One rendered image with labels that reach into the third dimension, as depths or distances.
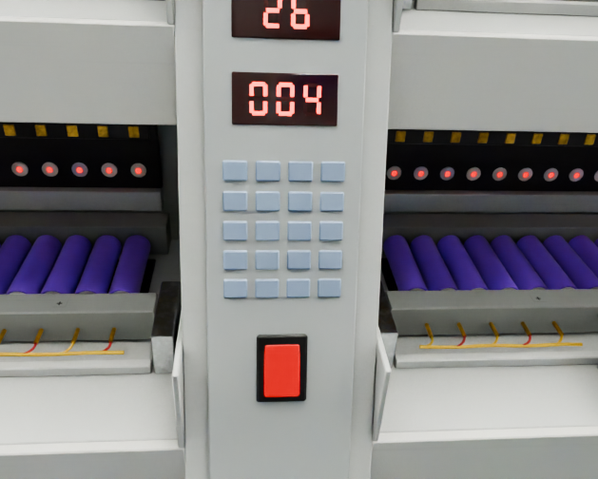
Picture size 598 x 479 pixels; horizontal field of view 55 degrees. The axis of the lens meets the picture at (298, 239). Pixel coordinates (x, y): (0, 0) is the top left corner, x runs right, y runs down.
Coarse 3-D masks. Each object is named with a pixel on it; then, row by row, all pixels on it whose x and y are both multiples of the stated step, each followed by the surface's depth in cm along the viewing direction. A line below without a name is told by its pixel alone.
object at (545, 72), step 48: (432, 0) 29; (480, 0) 29; (528, 0) 30; (576, 0) 32; (432, 48) 26; (480, 48) 26; (528, 48) 26; (576, 48) 26; (432, 96) 27; (480, 96) 27; (528, 96) 27; (576, 96) 27
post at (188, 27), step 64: (192, 0) 24; (384, 0) 25; (192, 64) 25; (384, 64) 25; (192, 128) 25; (384, 128) 26; (192, 192) 26; (192, 256) 26; (192, 320) 27; (192, 384) 28; (192, 448) 28
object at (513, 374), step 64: (384, 192) 44; (448, 192) 44; (512, 192) 45; (576, 192) 45; (384, 256) 43; (448, 256) 41; (512, 256) 41; (576, 256) 41; (384, 320) 33; (448, 320) 35; (512, 320) 36; (576, 320) 36; (384, 384) 27; (448, 384) 33; (512, 384) 33; (576, 384) 33; (384, 448) 29; (448, 448) 30; (512, 448) 30; (576, 448) 31
